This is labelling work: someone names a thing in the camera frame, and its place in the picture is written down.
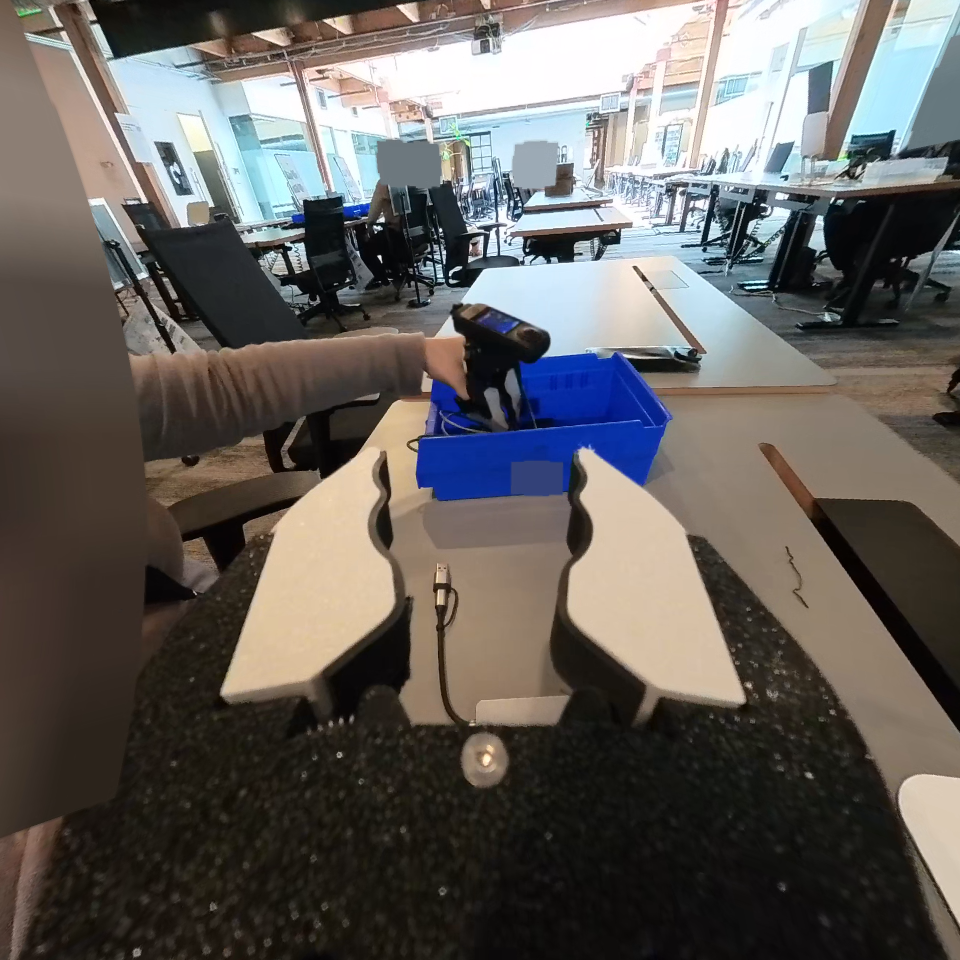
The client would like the person's left hand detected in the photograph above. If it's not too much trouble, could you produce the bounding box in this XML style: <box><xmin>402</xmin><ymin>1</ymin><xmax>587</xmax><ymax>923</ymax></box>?
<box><xmin>423</xmin><ymin>335</ymin><xmax>472</xmax><ymax>401</ymax></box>

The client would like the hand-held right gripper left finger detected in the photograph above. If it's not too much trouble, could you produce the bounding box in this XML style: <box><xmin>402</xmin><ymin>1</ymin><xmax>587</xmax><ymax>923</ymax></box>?
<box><xmin>220</xmin><ymin>448</ymin><xmax>414</xmax><ymax>723</ymax></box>

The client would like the white square stand base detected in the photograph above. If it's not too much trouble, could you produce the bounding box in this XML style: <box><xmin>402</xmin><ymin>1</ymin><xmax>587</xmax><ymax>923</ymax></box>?
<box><xmin>897</xmin><ymin>772</ymin><xmax>960</xmax><ymax>905</ymax></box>

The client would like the black usb cable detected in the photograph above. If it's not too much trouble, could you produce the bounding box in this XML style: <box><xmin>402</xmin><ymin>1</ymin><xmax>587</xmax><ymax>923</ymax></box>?
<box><xmin>431</xmin><ymin>561</ymin><xmax>477</xmax><ymax>727</ymax></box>

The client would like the black office chair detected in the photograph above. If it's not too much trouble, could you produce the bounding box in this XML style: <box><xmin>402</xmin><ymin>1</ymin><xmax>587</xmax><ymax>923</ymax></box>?
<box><xmin>138</xmin><ymin>221</ymin><xmax>395</xmax><ymax>475</ymax></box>
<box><xmin>296</xmin><ymin>196</ymin><xmax>372</xmax><ymax>333</ymax></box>
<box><xmin>427</xmin><ymin>182</ymin><xmax>520</xmax><ymax>290</ymax></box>

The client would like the silver foil bag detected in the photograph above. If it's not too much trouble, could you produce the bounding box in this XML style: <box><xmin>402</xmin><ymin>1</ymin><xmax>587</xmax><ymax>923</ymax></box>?
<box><xmin>585</xmin><ymin>343</ymin><xmax>704</xmax><ymax>374</ymax></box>

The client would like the black ceiling beam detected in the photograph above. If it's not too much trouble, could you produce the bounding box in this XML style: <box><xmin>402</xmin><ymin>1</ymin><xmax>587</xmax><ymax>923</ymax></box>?
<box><xmin>90</xmin><ymin>0</ymin><xmax>481</xmax><ymax>57</ymax></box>

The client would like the wooden top office desk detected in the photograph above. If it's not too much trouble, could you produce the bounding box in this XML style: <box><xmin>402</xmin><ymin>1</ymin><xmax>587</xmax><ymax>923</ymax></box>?
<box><xmin>708</xmin><ymin>171</ymin><xmax>960</xmax><ymax>331</ymax></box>
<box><xmin>508</xmin><ymin>204</ymin><xmax>635</xmax><ymax>260</ymax></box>

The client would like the blue plastic bin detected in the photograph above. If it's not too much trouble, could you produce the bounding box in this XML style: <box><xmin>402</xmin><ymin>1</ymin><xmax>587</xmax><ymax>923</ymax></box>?
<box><xmin>414</xmin><ymin>351</ymin><xmax>674</xmax><ymax>502</ymax></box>

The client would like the black chair armrest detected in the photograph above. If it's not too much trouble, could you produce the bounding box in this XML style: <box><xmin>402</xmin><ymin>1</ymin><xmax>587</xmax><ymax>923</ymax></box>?
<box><xmin>166</xmin><ymin>470</ymin><xmax>325</xmax><ymax>573</ymax></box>

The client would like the person's left forearm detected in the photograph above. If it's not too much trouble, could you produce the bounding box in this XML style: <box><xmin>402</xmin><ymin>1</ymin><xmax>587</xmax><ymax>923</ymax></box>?
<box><xmin>129</xmin><ymin>332</ymin><xmax>430</xmax><ymax>464</ymax></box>

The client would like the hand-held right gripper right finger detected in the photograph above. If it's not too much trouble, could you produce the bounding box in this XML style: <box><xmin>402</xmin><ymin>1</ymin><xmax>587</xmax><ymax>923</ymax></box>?
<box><xmin>549</xmin><ymin>447</ymin><xmax>749</xmax><ymax>727</ymax></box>

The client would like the grey office desk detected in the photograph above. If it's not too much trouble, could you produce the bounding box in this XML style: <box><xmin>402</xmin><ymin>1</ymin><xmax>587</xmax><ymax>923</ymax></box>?
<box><xmin>431</xmin><ymin>256</ymin><xmax>839</xmax><ymax>397</ymax></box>

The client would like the easel board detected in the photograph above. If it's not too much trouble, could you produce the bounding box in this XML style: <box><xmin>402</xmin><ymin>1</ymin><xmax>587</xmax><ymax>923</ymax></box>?
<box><xmin>88</xmin><ymin>196</ymin><xmax>181</xmax><ymax>354</ymax></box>

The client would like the black wire scrap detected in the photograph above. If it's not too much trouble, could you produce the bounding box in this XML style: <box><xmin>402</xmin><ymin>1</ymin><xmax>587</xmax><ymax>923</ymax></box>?
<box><xmin>782</xmin><ymin>545</ymin><xmax>813</xmax><ymax>611</ymax></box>

